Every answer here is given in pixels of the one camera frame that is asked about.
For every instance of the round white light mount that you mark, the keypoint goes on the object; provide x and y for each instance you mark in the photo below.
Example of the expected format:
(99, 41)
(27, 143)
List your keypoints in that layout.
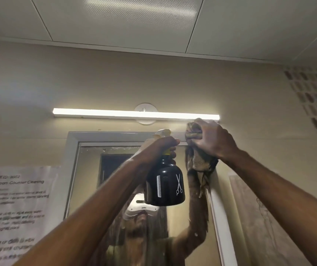
(146, 106)

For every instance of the black spray bottle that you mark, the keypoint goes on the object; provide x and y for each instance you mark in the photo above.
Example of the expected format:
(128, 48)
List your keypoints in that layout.
(165, 188)

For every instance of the white framed wall mirror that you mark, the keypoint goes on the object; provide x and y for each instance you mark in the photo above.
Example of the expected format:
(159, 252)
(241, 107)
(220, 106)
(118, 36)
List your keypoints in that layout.
(92, 188)

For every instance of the white wall light bar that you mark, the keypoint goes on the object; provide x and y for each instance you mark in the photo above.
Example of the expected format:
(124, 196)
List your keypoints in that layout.
(105, 113)

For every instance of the person's right fingers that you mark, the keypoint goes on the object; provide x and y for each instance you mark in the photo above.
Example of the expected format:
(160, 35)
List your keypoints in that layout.
(198, 126)

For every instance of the person's left hand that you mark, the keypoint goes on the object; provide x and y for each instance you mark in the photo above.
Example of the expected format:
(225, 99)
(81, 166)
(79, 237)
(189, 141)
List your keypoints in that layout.
(158, 148)

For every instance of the person's right forearm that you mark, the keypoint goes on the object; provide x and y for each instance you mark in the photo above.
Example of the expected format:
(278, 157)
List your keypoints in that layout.
(286, 202)

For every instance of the person's left fingers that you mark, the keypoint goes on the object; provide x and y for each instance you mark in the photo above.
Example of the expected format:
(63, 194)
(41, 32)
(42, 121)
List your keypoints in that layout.
(172, 142)

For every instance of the printed paper instruction sheet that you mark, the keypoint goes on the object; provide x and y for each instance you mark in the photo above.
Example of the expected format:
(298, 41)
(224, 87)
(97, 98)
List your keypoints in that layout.
(14, 216)

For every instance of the brown cleaning cloth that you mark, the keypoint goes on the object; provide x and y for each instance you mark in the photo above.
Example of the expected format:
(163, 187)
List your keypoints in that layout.
(197, 164)

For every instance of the beige marbled wall panel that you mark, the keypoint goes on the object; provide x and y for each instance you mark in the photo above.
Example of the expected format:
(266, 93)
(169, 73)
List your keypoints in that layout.
(255, 235)

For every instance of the person's left forearm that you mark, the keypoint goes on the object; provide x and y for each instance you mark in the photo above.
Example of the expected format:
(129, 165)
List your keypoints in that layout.
(92, 213)

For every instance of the person's right hand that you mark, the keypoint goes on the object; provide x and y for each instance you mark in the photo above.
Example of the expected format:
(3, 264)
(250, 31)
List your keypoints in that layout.
(216, 141)

